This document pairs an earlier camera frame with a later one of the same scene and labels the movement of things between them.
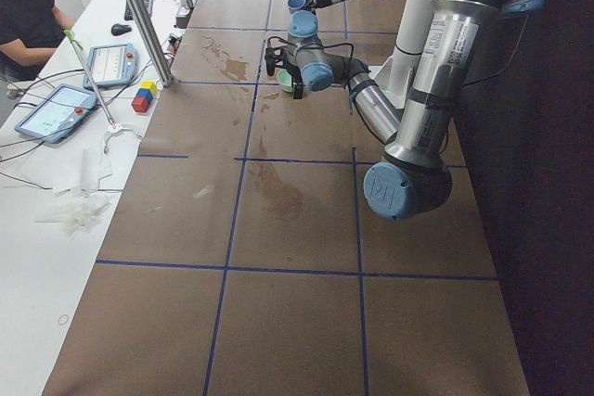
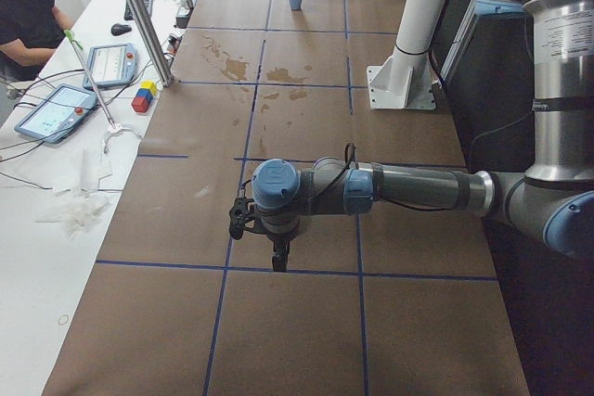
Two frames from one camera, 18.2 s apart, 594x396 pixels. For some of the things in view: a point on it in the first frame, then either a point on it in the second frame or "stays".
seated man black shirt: x=31 y=25 stays
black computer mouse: x=120 y=29 stays
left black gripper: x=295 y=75 to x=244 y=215
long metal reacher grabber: x=114 y=129 stays
